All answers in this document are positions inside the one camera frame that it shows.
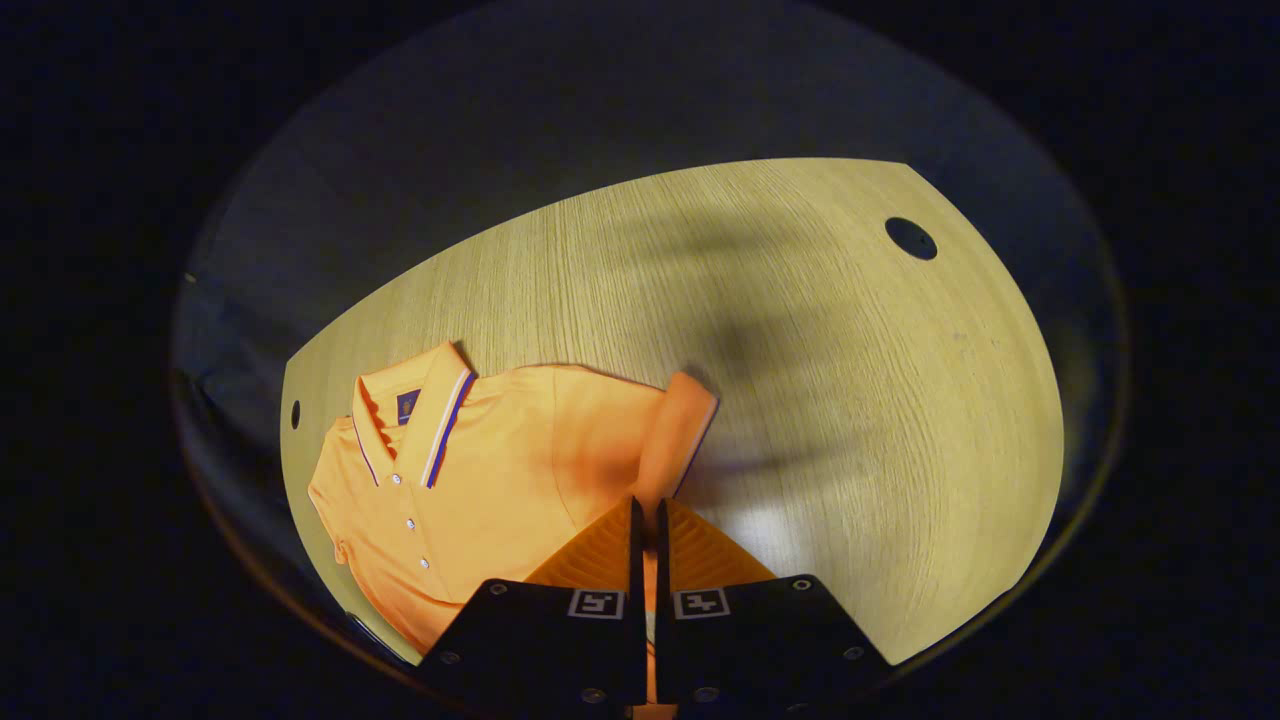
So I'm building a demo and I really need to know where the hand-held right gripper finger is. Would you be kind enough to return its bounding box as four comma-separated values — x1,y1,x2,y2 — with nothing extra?
654,498,892,717
415,497,648,716

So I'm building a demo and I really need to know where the orange polo T-shirt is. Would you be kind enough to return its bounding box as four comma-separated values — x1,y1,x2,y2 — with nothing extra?
307,340,719,720

